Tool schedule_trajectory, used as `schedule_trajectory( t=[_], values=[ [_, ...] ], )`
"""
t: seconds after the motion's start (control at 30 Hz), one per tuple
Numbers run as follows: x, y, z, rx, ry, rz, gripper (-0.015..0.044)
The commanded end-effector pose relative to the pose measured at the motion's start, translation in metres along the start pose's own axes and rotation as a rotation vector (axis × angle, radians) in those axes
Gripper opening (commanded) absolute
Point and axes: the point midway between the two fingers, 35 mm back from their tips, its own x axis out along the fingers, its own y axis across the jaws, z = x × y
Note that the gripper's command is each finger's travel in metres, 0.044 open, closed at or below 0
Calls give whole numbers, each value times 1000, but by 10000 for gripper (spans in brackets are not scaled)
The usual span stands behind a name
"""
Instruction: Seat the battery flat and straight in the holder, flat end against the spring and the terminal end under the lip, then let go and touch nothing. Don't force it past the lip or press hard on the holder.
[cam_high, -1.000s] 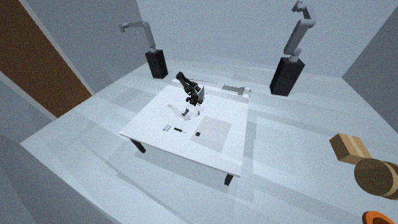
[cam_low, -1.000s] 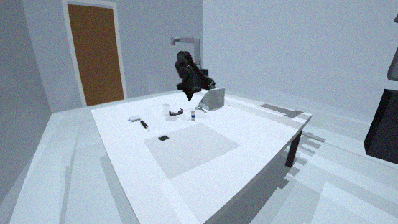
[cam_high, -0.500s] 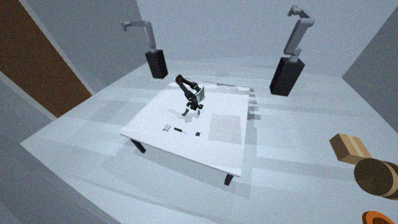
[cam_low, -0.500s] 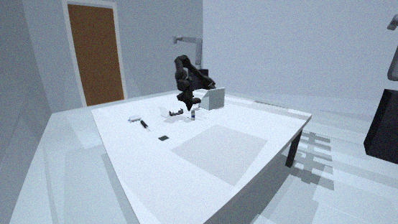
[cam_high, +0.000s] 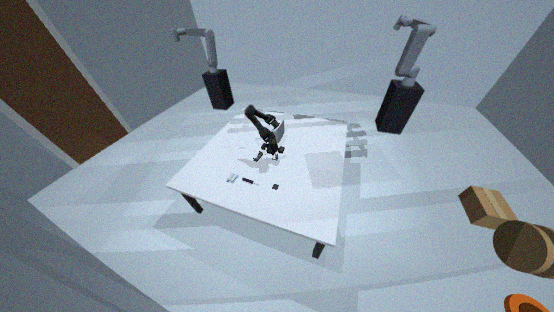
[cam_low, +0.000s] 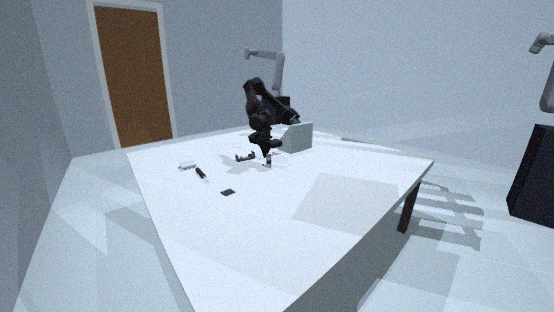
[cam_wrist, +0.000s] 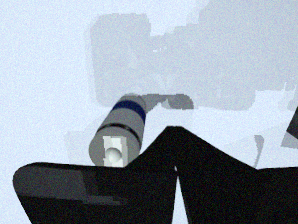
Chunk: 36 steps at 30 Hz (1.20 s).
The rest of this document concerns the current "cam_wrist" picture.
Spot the grey battery with blue band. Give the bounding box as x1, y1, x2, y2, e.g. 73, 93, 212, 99
88, 92, 146, 167

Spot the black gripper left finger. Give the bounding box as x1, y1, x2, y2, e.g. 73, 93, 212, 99
12, 125, 177, 224

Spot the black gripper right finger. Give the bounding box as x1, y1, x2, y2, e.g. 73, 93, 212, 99
174, 125, 298, 224

